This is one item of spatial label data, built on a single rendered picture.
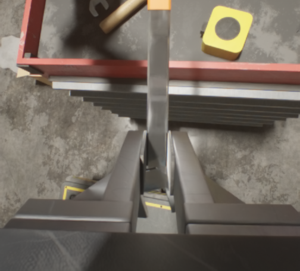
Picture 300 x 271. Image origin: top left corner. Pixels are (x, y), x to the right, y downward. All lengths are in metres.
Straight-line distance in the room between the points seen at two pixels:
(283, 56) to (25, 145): 1.57
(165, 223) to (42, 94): 1.18
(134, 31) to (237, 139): 1.02
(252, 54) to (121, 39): 0.27
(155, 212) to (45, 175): 0.86
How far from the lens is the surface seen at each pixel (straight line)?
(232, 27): 0.43
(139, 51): 0.46
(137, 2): 0.49
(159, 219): 1.05
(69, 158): 1.51
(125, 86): 0.48
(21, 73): 1.54
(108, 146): 1.39
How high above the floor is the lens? 1.31
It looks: 79 degrees down
